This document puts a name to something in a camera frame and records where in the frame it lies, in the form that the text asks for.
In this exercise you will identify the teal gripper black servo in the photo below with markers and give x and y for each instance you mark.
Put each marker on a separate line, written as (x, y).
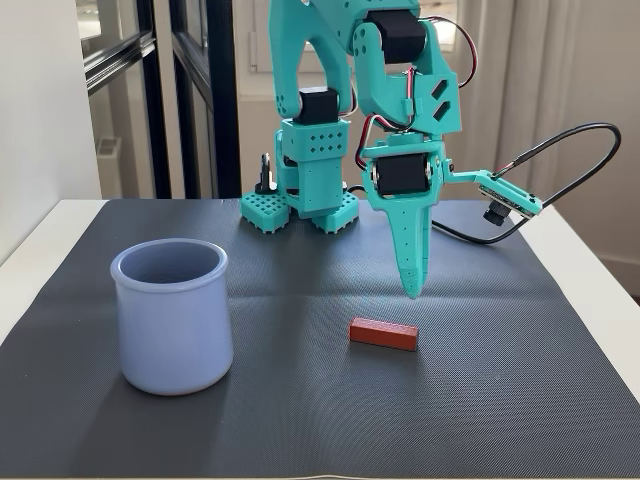
(403, 204)

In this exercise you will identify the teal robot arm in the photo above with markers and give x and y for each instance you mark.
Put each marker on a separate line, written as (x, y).
(320, 45)

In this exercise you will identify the wrist camera board teal mount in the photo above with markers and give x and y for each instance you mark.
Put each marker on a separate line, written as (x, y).
(510, 197)

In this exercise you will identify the black metal door frame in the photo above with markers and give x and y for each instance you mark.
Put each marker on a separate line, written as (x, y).
(220, 100)

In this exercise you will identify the beige curtain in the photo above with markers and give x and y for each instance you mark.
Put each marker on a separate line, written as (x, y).
(550, 50)

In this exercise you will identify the dark grey ribbed mat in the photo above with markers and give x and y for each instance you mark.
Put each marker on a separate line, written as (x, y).
(320, 425)

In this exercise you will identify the lavender ceramic cup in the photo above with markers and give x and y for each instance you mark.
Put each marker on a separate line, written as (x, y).
(172, 325)

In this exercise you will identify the red wooden block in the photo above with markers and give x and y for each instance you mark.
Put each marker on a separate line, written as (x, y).
(382, 335)

